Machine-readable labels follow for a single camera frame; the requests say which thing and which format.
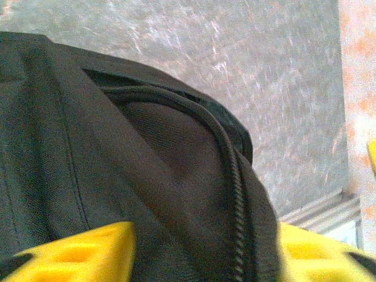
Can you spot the aluminium base frame rail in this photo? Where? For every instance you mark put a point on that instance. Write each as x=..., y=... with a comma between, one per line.
x=323, y=211

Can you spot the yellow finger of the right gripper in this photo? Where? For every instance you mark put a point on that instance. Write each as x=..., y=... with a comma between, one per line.
x=373, y=158

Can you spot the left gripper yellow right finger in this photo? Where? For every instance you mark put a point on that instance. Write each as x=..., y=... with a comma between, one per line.
x=317, y=261

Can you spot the black backpack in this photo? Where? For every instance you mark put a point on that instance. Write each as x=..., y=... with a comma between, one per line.
x=117, y=147

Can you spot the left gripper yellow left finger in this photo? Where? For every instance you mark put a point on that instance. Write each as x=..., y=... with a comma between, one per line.
x=73, y=258

